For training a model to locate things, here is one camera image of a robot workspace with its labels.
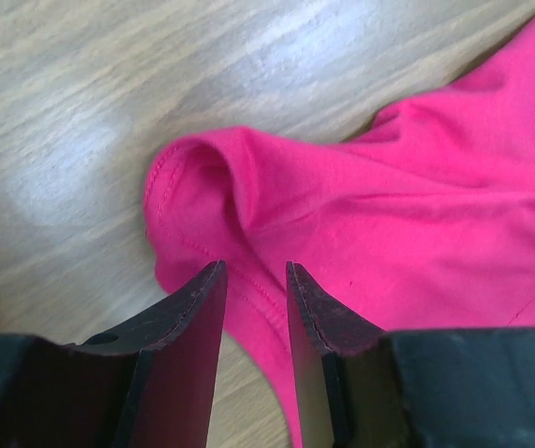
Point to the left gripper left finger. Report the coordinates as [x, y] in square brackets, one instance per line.
[148, 382]

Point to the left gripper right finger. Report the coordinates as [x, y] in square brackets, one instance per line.
[360, 386]

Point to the magenta t shirt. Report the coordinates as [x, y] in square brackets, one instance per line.
[425, 221]

